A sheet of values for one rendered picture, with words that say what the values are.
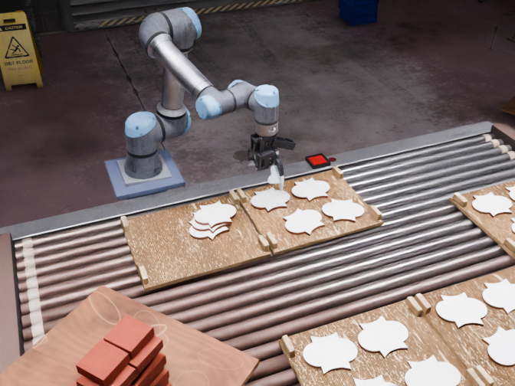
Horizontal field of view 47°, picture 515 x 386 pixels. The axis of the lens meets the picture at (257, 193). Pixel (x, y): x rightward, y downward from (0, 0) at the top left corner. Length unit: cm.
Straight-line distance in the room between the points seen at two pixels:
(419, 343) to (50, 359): 94
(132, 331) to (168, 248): 77
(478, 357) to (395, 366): 22
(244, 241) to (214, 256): 12
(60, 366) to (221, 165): 268
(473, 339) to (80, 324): 104
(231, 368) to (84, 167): 289
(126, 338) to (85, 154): 320
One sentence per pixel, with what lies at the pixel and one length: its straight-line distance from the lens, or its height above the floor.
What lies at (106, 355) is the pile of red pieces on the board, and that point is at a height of 131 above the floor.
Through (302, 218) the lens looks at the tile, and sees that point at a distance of 200.
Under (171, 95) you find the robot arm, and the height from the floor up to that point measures 119.
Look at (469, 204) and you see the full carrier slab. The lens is 221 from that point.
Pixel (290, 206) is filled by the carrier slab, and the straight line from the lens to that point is 207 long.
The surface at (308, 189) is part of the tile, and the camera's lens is 214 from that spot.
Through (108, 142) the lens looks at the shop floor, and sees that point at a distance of 440.
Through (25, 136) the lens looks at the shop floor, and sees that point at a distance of 465.
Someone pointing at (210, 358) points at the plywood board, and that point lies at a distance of 146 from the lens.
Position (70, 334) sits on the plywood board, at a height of 104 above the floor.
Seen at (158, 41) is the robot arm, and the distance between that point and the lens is 202.
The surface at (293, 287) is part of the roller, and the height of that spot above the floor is 91.
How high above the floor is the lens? 218
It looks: 36 degrees down
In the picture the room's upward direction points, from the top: straight up
